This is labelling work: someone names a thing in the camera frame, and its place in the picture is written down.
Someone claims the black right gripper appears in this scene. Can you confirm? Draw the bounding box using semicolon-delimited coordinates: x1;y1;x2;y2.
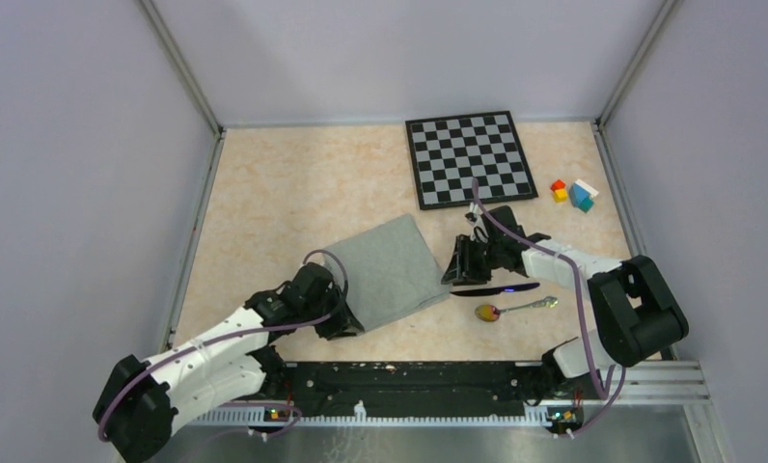
442;233;504;286

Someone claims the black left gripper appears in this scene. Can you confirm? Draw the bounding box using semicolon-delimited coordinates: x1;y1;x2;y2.
301;284;365;340

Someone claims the grey cloth napkin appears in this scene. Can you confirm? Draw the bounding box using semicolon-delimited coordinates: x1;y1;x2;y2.
326;214;451;333

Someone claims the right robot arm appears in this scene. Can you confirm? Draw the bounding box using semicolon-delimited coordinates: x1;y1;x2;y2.
441;206;689;397

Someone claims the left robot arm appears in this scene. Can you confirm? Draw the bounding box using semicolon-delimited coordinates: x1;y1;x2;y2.
93;262;363;462

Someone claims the dark purple knife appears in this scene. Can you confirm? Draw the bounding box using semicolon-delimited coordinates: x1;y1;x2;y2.
451;282;540;297

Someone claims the iridescent metal spoon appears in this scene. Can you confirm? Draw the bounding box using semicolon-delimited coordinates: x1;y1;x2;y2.
474;296;559;323

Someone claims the yellow wooden block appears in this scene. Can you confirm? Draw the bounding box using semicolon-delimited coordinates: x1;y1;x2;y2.
552;188;569;203

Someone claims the black and grey chessboard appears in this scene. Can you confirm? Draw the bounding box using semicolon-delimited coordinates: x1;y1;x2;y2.
404;110;538;210

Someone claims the red wooden block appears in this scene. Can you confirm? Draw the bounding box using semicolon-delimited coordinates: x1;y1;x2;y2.
550;179;566;191

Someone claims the blue wooden block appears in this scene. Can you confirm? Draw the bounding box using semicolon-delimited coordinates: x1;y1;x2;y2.
568;183;591;208

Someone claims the teal wooden block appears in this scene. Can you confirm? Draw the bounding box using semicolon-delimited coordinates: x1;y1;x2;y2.
577;197;594;213

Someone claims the white wooden block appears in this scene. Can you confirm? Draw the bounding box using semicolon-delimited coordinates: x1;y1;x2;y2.
574;178;599;198

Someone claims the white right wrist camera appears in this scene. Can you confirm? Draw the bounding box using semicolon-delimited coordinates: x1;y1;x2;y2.
464;204;480;227

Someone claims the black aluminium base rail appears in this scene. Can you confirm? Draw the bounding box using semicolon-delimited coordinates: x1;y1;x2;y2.
127;361;705;442

